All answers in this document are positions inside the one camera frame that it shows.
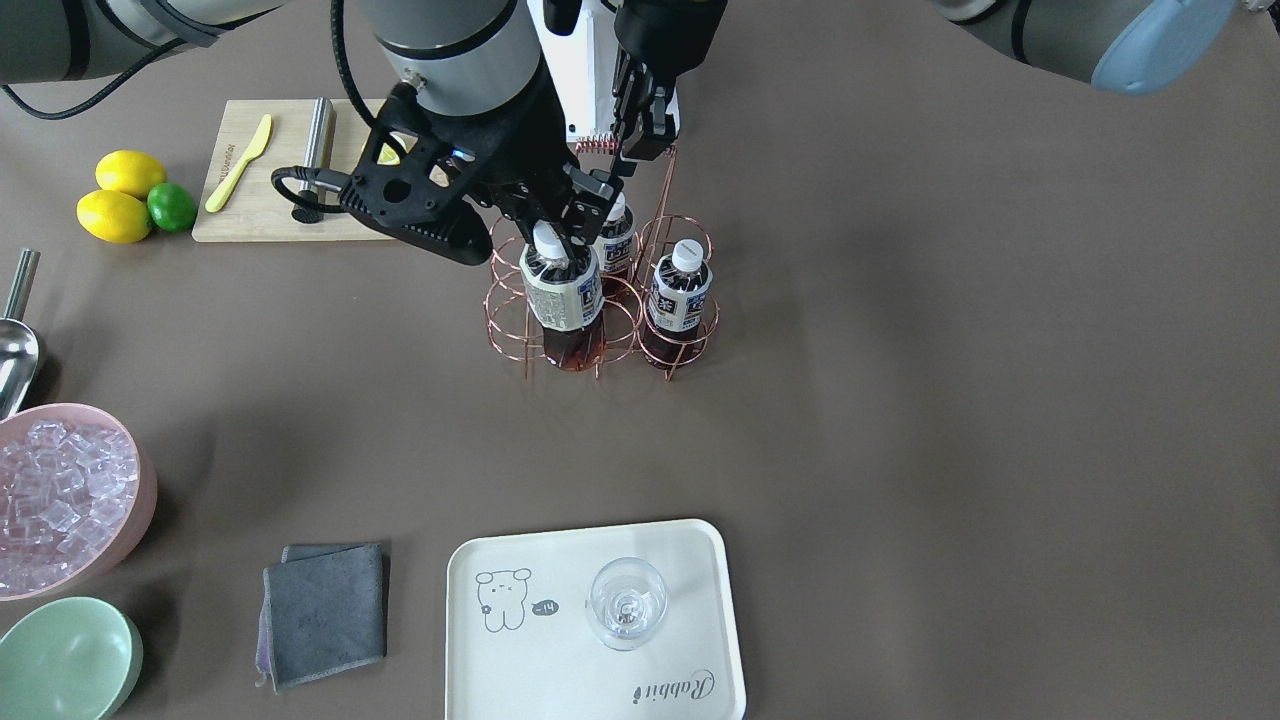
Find yellow lemon lower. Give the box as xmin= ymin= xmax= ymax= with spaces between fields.
xmin=76 ymin=190 xmax=154 ymax=243

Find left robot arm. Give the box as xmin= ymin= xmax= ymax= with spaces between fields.
xmin=612 ymin=1 xmax=1236 ymax=161

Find clear ice cubes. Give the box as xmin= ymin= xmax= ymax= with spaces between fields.
xmin=1 ymin=419 xmax=140 ymax=600

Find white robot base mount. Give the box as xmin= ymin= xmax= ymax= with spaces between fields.
xmin=527 ymin=1 xmax=680 ymax=152

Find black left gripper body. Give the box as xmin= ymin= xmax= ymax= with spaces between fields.
xmin=614 ymin=1 xmax=728 ymax=97

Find bamboo cutting board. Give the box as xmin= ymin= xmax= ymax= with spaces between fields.
xmin=192 ymin=99 xmax=388 ymax=243

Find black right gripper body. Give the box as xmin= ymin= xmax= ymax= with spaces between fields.
xmin=440 ymin=60 xmax=577 ymax=217

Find clear wine glass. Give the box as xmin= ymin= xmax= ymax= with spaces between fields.
xmin=585 ymin=556 xmax=669 ymax=652

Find tea bottle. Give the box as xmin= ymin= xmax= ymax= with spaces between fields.
xmin=593 ymin=192 xmax=637 ymax=302
xmin=643 ymin=238 xmax=713 ymax=370
xmin=520 ymin=247 xmax=605 ymax=372

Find yellow plastic knife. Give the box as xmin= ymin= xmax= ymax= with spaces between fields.
xmin=204 ymin=114 xmax=274 ymax=213

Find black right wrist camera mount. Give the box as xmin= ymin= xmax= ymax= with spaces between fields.
xmin=337 ymin=82 xmax=493 ymax=266

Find half lemon slice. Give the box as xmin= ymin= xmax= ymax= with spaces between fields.
xmin=375 ymin=140 xmax=403 ymax=167

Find yellow lemon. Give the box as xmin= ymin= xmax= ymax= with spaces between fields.
xmin=93 ymin=149 xmax=168 ymax=200
xmin=76 ymin=190 xmax=154 ymax=243

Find copper wire bottle basket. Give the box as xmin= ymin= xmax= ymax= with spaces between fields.
xmin=483 ymin=145 xmax=721 ymax=380

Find cream serving tray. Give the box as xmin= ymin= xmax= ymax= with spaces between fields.
xmin=445 ymin=519 xmax=748 ymax=719

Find yellow lemon upper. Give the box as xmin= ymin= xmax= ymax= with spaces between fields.
xmin=93 ymin=149 xmax=168 ymax=200

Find grey folded cloth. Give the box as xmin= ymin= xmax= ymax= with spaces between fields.
xmin=255 ymin=543 xmax=388 ymax=694

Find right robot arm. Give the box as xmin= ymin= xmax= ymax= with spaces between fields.
xmin=3 ymin=1 xmax=622 ymax=266

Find pink bowl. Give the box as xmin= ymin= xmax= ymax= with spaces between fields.
xmin=1 ymin=404 xmax=157 ymax=601

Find steel ice scoop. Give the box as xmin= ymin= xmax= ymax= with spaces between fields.
xmin=1 ymin=249 xmax=42 ymax=419

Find green lime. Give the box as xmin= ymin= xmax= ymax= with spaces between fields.
xmin=146 ymin=182 xmax=198 ymax=233

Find steel muddler black tip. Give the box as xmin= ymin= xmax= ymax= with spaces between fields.
xmin=291 ymin=97 xmax=335 ymax=224

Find green bowl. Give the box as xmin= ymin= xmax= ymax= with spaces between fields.
xmin=1 ymin=597 xmax=145 ymax=719

